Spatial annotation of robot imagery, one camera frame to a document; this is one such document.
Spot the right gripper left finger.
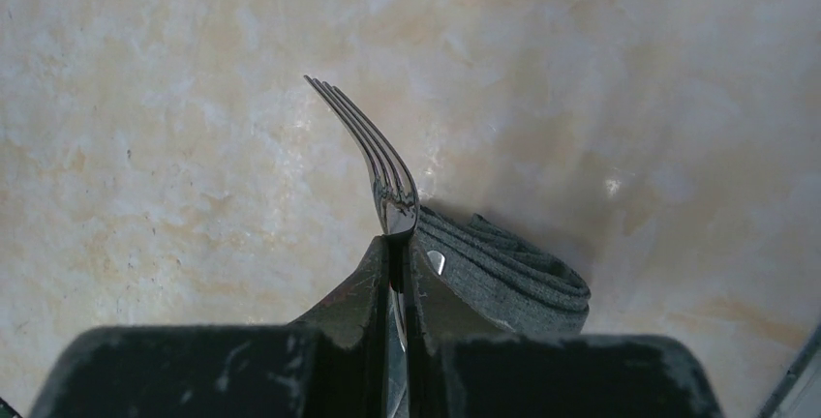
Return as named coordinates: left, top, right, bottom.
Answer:
left=31, top=237, right=388, bottom=417

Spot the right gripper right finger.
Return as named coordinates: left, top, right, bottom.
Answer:
left=405, top=241, right=722, bottom=417

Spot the grey cloth napkin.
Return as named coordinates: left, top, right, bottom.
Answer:
left=416, top=206, right=591, bottom=336

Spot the silver fork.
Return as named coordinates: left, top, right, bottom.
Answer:
left=304, top=75, right=420, bottom=417

